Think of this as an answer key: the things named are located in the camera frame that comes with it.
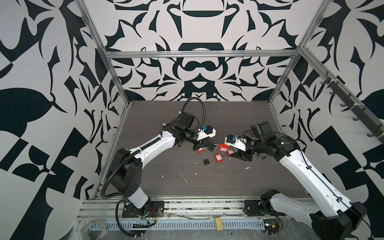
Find small black padlock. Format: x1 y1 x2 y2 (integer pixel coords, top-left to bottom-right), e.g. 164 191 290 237
203 156 211 166

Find red padlock long shackle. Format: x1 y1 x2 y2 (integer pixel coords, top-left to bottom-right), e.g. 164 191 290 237
227 150 235 156

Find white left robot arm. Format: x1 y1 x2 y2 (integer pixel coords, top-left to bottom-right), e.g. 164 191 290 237
100 112 216 217

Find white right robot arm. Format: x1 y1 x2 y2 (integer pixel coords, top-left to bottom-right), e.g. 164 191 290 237
225 122 367 240

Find yellow tape piece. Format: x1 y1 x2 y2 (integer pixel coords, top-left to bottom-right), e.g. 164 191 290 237
215 217 223 231

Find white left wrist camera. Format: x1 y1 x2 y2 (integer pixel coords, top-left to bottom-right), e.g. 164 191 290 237
197 125 216 141

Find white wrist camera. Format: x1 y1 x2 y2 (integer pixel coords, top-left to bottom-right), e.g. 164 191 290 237
225 135 247 152
197 125 216 141

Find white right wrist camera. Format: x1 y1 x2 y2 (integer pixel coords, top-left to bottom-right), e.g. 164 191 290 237
225 135 247 152

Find aluminium cage frame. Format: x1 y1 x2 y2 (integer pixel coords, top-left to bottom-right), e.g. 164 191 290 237
79 1 384 207

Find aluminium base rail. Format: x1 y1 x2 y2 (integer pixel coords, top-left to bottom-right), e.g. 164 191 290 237
74 196 313 232

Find wall hook rack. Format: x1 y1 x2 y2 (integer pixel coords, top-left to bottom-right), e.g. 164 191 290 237
320 72 384 145

